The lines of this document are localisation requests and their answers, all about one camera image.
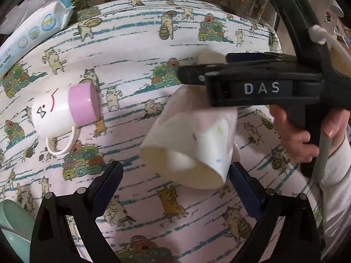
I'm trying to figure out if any mint green cup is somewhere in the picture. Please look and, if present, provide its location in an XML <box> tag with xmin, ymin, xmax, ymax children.
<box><xmin>1</xmin><ymin>199</ymin><xmax>34</xmax><ymax>262</ymax></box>

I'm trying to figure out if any pink and white mug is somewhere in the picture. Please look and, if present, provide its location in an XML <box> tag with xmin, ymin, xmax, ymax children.
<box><xmin>139</xmin><ymin>85</ymin><xmax>238</xmax><ymax>189</ymax></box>

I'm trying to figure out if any right hand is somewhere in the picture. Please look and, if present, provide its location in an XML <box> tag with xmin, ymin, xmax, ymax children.
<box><xmin>269</xmin><ymin>105</ymin><xmax>350</xmax><ymax>163</ymax></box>

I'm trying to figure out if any baby wipes pack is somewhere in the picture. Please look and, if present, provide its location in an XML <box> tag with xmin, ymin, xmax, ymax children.
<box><xmin>1</xmin><ymin>0</ymin><xmax>74</xmax><ymax>75</ymax></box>

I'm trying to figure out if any white mug with pink base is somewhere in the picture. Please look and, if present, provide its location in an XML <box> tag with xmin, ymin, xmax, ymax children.
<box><xmin>32</xmin><ymin>81</ymin><xmax>100</xmax><ymax>156</ymax></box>

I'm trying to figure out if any cat print bed sheet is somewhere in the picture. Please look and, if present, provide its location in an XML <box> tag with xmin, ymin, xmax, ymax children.
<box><xmin>0</xmin><ymin>0</ymin><xmax>324</xmax><ymax>263</ymax></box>

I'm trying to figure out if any white crumpled tissue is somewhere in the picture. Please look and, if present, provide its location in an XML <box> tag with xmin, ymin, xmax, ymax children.
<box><xmin>0</xmin><ymin>0</ymin><xmax>45</xmax><ymax>35</ymax></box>

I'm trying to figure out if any white cylindrical handle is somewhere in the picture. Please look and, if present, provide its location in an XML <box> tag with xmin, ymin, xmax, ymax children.
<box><xmin>329</xmin><ymin>0</ymin><xmax>344</xmax><ymax>17</ymax></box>

